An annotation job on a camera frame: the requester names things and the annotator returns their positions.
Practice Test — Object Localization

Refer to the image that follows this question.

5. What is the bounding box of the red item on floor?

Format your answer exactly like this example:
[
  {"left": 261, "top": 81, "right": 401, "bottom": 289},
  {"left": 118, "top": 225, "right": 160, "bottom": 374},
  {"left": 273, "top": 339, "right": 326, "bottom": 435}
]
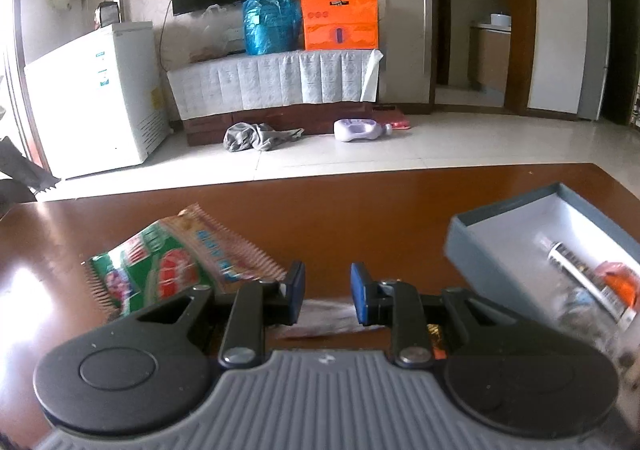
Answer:
[{"left": 390, "top": 120, "right": 411, "bottom": 130}]

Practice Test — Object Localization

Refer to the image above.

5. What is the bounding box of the kitchen counter cabinet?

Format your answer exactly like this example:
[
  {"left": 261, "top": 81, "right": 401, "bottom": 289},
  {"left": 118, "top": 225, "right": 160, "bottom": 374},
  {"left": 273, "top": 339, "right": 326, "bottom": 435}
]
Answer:
[{"left": 468, "top": 23, "right": 511, "bottom": 94}]

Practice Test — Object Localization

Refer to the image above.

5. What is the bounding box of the white cloth covered tv stand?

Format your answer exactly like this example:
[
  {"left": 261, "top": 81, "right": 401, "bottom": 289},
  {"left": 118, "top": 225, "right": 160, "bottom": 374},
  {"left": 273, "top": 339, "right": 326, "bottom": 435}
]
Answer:
[{"left": 168, "top": 49, "right": 383, "bottom": 146}]

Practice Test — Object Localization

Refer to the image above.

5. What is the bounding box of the orange snack packet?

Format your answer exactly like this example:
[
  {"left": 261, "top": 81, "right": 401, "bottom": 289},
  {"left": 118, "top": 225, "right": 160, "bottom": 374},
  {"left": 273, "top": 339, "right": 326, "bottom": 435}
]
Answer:
[{"left": 594, "top": 262, "right": 640, "bottom": 309}]

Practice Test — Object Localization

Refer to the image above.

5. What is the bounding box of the green red snack bag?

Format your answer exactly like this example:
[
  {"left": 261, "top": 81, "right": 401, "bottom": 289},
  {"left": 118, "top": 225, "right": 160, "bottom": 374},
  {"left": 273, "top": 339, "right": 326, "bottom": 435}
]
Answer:
[{"left": 85, "top": 204, "right": 286, "bottom": 318}]

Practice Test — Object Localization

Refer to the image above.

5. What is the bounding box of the white chest freezer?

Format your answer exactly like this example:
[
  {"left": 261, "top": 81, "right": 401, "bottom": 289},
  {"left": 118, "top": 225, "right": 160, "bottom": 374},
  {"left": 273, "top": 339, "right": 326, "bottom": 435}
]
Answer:
[{"left": 25, "top": 22, "right": 169, "bottom": 179}]

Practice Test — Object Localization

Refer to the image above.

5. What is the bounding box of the purple white detergent bottle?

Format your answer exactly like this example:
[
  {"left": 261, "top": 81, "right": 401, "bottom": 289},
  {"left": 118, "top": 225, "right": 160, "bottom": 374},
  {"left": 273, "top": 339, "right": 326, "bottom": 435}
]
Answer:
[{"left": 333, "top": 118, "right": 393, "bottom": 142}]

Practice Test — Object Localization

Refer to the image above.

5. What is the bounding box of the grey cloth on floor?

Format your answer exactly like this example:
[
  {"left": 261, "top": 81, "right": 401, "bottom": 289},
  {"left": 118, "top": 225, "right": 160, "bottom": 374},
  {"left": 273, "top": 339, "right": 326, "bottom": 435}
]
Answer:
[{"left": 222, "top": 122, "right": 304, "bottom": 152}]

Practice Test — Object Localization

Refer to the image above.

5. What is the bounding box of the orange cardboard box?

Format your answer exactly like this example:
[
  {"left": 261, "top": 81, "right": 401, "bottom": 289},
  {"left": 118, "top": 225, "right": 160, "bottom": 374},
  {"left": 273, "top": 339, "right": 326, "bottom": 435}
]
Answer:
[{"left": 300, "top": 0, "right": 378, "bottom": 50}]

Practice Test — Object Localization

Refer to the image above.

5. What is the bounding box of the blue plastic bag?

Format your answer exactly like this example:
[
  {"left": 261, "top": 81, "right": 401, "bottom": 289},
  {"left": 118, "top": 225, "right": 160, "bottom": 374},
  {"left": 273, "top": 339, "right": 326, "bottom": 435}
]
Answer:
[{"left": 243, "top": 0, "right": 302, "bottom": 56}]

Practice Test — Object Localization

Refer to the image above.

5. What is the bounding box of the grey shallow tray box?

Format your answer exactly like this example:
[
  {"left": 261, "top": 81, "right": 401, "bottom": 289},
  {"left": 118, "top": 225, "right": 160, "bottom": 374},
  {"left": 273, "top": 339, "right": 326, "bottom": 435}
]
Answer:
[{"left": 445, "top": 184, "right": 639, "bottom": 358}]

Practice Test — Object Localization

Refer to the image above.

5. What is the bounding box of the clear bag of seeds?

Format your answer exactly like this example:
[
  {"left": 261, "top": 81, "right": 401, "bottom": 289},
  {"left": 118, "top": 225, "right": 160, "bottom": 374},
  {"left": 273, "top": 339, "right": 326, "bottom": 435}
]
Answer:
[{"left": 553, "top": 288, "right": 620, "bottom": 358}]

